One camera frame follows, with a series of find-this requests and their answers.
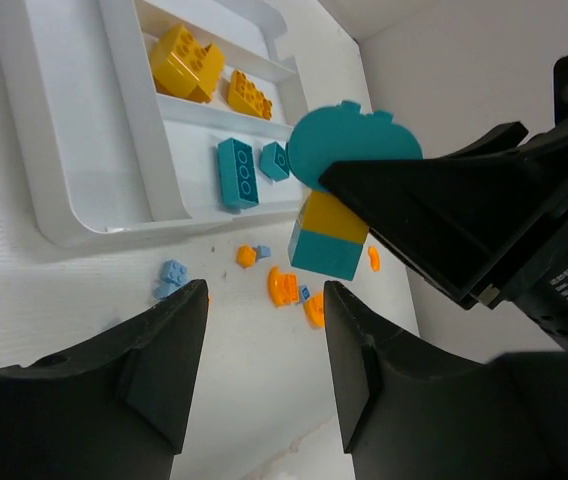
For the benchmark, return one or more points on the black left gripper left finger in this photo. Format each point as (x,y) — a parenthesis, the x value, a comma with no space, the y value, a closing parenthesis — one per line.
(115,406)

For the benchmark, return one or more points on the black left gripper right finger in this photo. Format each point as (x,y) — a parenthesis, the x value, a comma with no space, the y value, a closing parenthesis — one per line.
(410,410)

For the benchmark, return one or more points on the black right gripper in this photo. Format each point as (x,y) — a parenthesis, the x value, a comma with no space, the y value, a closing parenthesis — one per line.
(483,226)

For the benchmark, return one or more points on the teal and yellow duplo stack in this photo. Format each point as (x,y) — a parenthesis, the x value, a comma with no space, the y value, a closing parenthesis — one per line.
(327,237)

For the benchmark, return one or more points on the teal rounded duplo block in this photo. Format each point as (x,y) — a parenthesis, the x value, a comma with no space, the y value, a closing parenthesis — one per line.
(343,132)

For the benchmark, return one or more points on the small teal duplo cube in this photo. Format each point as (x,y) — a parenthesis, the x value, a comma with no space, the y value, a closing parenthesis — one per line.
(274,162)

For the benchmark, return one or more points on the teal long duplo brick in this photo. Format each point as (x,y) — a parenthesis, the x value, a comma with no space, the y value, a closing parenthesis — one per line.
(238,180)

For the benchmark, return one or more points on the yellow long duplo brick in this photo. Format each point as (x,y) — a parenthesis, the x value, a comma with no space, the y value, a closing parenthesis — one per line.
(244,97)

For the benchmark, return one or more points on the orange curved lego piece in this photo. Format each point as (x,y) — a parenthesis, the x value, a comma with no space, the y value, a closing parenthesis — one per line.
(374,258)

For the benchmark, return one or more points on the orange half-round lego piece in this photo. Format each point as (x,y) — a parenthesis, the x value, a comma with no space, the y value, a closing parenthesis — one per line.
(314,310)

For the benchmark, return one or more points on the light blue square lego plate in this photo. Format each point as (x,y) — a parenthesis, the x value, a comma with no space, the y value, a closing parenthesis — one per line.
(174,273)

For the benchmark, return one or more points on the light blue printed lego tile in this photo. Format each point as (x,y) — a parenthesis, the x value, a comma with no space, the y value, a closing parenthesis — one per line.
(304,293)

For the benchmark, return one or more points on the orange round lego piece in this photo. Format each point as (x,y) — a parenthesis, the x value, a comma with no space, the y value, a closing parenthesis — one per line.
(282,287)

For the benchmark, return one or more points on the orange square lego plate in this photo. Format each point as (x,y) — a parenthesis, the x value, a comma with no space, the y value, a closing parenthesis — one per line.
(246,256)

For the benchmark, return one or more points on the light blue lego brick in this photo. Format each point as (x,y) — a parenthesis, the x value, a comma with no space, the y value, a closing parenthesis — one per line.
(262,252)

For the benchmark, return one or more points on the white divided plastic tray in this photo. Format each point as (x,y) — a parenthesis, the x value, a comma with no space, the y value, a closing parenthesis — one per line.
(109,158)

